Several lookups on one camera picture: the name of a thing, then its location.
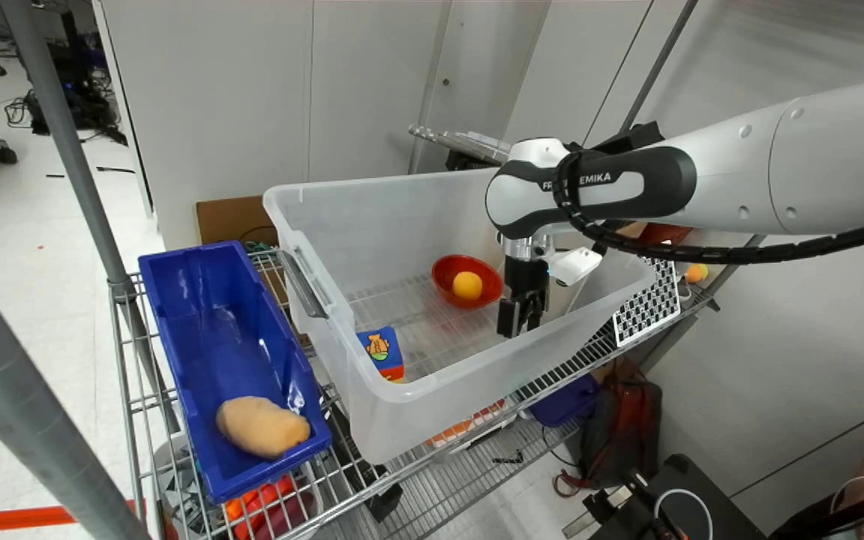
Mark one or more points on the yellow ball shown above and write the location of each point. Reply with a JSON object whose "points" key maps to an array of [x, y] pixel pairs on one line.
{"points": [[465, 286]]}

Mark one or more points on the small orange ball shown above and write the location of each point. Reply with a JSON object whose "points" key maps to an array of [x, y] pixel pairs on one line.
{"points": [[698, 271]]}

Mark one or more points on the orange mesh item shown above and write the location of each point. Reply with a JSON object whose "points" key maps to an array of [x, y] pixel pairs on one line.
{"points": [[269, 508]]}

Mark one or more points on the black allen key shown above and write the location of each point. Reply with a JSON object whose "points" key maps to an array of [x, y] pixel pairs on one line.
{"points": [[508, 456]]}

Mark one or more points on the brown cardboard box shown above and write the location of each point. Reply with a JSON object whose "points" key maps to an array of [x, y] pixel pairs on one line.
{"points": [[232, 221]]}

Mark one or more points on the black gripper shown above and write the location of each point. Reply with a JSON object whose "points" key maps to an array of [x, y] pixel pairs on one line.
{"points": [[526, 265]]}

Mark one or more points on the blue plastic bin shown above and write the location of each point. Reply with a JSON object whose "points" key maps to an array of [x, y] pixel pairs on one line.
{"points": [[217, 331]]}

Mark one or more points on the clear plastic bin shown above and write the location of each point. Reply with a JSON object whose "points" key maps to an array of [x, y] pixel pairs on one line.
{"points": [[353, 251]]}

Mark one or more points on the gray tripod pole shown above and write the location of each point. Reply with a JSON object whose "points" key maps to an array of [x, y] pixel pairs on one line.
{"points": [[659, 60]]}

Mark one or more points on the colourful toy block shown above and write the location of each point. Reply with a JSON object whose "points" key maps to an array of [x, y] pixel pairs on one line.
{"points": [[385, 351]]}

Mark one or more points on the tan potato bread roll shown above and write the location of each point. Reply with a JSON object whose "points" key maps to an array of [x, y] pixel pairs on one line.
{"points": [[261, 427]]}

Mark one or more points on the thin gray metal frame pole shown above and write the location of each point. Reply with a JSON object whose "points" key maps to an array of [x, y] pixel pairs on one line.
{"points": [[68, 138]]}

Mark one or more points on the red bowl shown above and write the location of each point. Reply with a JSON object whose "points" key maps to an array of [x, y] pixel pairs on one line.
{"points": [[446, 274]]}

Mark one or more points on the dark blue plastic container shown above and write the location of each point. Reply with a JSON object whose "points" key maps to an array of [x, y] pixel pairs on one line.
{"points": [[563, 403]]}

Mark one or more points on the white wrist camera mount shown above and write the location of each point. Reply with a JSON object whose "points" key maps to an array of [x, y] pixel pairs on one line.
{"points": [[575, 267]]}

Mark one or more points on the thick gray metal frame beam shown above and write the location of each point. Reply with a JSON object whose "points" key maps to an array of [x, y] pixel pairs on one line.
{"points": [[21, 408]]}

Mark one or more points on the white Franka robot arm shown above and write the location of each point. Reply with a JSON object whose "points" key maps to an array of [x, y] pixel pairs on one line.
{"points": [[812, 160]]}

